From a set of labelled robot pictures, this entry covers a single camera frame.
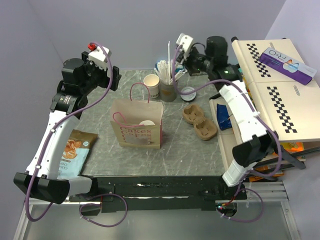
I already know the purple white R&O box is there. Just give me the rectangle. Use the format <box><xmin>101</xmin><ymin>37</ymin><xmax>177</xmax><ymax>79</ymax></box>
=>
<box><xmin>259</xmin><ymin>47</ymin><xmax>317</xmax><ymax>85</ymax></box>

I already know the aluminium rail frame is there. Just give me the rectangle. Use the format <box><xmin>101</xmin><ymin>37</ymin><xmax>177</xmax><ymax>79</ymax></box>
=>
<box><xmin>14</xmin><ymin>183</ymin><xmax>301</xmax><ymax>240</ymax></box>

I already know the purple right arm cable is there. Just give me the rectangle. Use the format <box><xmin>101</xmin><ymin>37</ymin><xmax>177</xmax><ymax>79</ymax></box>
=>
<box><xmin>169</xmin><ymin>44</ymin><xmax>285</xmax><ymax>223</ymax></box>

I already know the grey straw holder cup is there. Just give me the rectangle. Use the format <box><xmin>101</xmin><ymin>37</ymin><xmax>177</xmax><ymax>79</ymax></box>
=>
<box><xmin>159</xmin><ymin>80</ymin><xmax>177</xmax><ymax>103</ymax></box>

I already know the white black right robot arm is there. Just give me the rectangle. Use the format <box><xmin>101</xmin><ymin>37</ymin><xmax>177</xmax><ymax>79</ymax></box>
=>
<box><xmin>176</xmin><ymin>35</ymin><xmax>282</xmax><ymax>199</ymax></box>

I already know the cream checkered folding board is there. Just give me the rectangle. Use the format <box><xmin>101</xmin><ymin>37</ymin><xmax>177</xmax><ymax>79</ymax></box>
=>
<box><xmin>208</xmin><ymin>37</ymin><xmax>320</xmax><ymax>176</ymax></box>

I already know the brown pulp cup carrier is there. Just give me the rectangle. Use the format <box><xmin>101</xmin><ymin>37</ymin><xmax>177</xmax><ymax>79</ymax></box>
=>
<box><xmin>182</xmin><ymin>104</ymin><xmax>218</xmax><ymax>141</ymax></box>

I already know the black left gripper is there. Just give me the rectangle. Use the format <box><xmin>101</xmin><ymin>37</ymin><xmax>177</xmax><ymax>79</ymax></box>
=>
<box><xmin>79</xmin><ymin>51</ymin><xmax>121</xmax><ymax>95</ymax></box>

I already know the tall wrapped straw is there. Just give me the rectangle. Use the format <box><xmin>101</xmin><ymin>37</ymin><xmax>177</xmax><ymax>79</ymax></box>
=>
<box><xmin>167</xmin><ymin>41</ymin><xmax>171</xmax><ymax>80</ymax></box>

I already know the bundle of wrapped straws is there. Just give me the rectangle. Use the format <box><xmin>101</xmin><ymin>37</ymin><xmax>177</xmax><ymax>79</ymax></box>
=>
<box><xmin>154</xmin><ymin>60</ymin><xmax>187</xmax><ymax>85</ymax></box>

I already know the stack of white paper cups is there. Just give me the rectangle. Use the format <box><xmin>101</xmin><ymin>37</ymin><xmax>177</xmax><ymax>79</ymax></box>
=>
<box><xmin>143</xmin><ymin>74</ymin><xmax>160</xmax><ymax>99</ymax></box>

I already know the pink white paper bag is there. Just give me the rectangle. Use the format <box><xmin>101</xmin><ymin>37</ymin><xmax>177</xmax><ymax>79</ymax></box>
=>
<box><xmin>109</xmin><ymin>89</ymin><xmax>164</xmax><ymax>149</ymax></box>

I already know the blue white box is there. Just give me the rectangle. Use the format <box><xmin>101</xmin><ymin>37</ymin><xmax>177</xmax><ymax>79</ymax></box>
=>
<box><xmin>154</xmin><ymin>60</ymin><xmax>186</xmax><ymax>74</ymax></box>

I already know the white plastic cup lid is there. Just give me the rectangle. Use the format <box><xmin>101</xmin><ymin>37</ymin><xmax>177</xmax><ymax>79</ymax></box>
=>
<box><xmin>139</xmin><ymin>120</ymin><xmax>155</xmax><ymax>126</ymax></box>

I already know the brown blue snack packet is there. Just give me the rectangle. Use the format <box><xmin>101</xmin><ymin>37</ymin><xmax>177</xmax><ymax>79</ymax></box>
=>
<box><xmin>58</xmin><ymin>129</ymin><xmax>98</xmax><ymax>179</ymax></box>

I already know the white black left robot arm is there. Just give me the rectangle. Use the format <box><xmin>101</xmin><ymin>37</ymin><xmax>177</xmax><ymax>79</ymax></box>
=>
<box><xmin>13</xmin><ymin>46</ymin><xmax>121</xmax><ymax>205</ymax></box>

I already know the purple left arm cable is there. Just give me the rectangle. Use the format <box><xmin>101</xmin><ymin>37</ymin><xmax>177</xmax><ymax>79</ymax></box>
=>
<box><xmin>23</xmin><ymin>41</ymin><xmax>128</xmax><ymax>227</ymax></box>

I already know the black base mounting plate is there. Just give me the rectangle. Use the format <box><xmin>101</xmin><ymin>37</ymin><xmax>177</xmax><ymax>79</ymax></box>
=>
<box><xmin>69</xmin><ymin>176</ymin><xmax>247</xmax><ymax>213</ymax></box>

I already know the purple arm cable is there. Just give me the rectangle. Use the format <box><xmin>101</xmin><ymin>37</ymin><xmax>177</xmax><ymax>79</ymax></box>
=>
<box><xmin>169</xmin><ymin>44</ymin><xmax>285</xmax><ymax>223</ymax></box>
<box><xmin>23</xmin><ymin>41</ymin><xmax>128</xmax><ymax>227</ymax></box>

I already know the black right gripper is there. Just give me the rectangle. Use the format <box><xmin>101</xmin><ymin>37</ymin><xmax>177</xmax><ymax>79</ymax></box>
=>
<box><xmin>176</xmin><ymin>47</ymin><xmax>214</xmax><ymax>74</ymax></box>

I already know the blue snack packet right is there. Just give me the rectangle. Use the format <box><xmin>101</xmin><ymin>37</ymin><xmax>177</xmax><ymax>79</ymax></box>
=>
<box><xmin>216</xmin><ymin>103</ymin><xmax>232</xmax><ymax>131</ymax></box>

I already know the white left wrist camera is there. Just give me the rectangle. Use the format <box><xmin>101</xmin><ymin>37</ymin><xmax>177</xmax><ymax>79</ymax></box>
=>
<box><xmin>87</xmin><ymin>43</ymin><xmax>107</xmax><ymax>71</ymax></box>

